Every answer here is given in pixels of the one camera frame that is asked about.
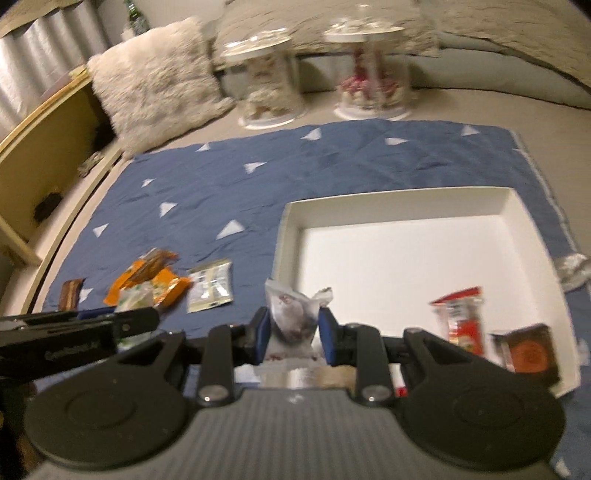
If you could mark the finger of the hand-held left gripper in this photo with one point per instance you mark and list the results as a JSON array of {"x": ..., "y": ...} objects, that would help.
[{"x": 134, "y": 323}]

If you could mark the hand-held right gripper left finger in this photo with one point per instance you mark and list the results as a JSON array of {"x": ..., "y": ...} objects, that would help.
[{"x": 262, "y": 332}]

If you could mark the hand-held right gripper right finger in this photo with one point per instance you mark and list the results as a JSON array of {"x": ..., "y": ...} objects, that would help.
[{"x": 328, "y": 334}]

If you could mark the clear packet green snack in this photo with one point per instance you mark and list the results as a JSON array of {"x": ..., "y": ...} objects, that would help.
[{"x": 134, "y": 297}]

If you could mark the clear crinkled snack packet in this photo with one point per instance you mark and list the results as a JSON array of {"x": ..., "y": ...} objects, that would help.
[{"x": 295, "y": 318}]

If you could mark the clear packet round pastry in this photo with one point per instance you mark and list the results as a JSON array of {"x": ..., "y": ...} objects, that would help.
[{"x": 323, "y": 376}]

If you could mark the orange foil snack packet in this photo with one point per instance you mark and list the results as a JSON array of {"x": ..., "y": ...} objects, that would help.
[{"x": 122, "y": 281}]

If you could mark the orange bread packet green circle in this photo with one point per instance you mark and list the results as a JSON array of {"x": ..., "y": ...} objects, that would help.
[{"x": 173, "y": 286}]

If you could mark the brown chocolate bar packet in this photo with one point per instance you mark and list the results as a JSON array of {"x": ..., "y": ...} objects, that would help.
[{"x": 74, "y": 293}]

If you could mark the small white clear packet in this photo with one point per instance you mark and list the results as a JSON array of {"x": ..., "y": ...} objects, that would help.
[{"x": 210, "y": 286}]

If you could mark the small red candy packet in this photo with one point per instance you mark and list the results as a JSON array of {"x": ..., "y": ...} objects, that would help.
[{"x": 400, "y": 391}]

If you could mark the white cardboard box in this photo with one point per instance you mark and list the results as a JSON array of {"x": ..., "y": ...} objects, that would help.
[{"x": 406, "y": 258}]

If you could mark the red packet with green circle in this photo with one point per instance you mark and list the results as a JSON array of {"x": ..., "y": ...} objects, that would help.
[{"x": 459, "y": 318}]

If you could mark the dark mooncake packet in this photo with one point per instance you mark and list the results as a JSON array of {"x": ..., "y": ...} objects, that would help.
[{"x": 528, "y": 355}]

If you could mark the small black object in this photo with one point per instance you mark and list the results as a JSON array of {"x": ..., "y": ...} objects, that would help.
[{"x": 48, "y": 206}]

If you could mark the blue mat with white triangles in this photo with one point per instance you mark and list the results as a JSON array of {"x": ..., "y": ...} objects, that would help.
[{"x": 277, "y": 157}]

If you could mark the wooden shelf unit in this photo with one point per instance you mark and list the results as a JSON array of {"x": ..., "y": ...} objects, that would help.
[{"x": 41, "y": 152}]

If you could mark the cream plush doll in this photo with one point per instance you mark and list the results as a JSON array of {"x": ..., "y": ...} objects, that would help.
[{"x": 265, "y": 99}]

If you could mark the fluffy cream pillow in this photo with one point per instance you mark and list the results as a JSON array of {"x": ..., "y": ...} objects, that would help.
[{"x": 157, "y": 83}]

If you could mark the flat pink object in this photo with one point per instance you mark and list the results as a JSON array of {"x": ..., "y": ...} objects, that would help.
[{"x": 57, "y": 90}]

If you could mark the clear case with cream doll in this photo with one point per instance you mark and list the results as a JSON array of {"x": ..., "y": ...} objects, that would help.
[{"x": 263, "y": 78}]

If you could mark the silver foil wrapper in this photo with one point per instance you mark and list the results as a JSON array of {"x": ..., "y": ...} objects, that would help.
[{"x": 575, "y": 270}]

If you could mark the clear case with red doll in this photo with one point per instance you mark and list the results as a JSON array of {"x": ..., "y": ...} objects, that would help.
[{"x": 369, "y": 69}]

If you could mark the grey curtain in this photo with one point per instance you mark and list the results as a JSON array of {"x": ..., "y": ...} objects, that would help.
[{"x": 41, "y": 60}]

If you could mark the green glass bottle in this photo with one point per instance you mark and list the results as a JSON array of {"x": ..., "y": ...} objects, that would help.
[{"x": 135, "y": 16}]

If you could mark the angled grey quilted pillow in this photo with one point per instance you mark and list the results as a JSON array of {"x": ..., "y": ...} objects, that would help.
[{"x": 521, "y": 32}]

